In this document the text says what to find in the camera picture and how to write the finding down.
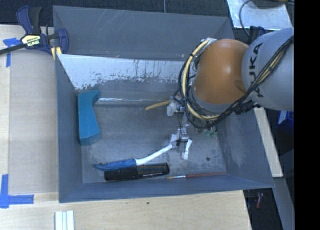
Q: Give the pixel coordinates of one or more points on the blue and white brush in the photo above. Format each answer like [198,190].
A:
[117,164]

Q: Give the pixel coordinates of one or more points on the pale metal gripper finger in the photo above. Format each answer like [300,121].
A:
[174,140]
[187,149]

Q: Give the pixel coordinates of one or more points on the teal foam block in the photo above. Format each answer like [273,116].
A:
[87,121]

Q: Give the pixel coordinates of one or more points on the yellow thin stick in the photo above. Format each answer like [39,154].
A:
[157,105]

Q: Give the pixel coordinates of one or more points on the red-brown thin paintbrush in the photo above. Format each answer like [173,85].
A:
[200,175]

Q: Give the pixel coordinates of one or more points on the grey metal bin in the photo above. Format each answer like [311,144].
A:
[140,134]

